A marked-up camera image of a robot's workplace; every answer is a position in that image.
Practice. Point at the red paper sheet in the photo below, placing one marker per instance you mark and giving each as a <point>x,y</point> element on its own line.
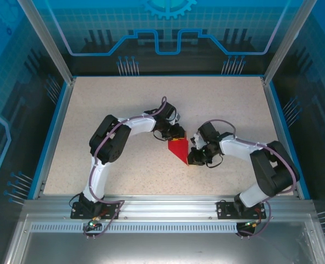
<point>178,149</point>

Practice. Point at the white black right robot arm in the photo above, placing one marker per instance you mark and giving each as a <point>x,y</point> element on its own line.
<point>239,148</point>

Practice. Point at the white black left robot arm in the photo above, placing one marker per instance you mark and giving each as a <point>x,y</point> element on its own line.
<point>137,125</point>

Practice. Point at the grey metal sheet panel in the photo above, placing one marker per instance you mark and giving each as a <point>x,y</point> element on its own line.
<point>162,247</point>

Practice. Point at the blue table edge strip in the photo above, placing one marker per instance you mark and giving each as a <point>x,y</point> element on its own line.
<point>47,137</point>
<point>288,137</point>
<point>167,75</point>

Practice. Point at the aluminium mounting rail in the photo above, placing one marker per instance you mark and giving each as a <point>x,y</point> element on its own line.
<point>167,206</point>

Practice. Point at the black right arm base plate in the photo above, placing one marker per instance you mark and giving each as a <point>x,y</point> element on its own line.
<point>223,213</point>

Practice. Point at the aluminium side rail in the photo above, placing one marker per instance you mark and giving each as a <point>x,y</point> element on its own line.
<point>275,115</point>
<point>61,115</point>

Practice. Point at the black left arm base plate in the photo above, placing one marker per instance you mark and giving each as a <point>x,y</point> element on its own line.
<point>108,205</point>

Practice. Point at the aluminium frame post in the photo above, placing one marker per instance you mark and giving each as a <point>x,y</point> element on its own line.
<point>286,44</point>
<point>50,44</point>

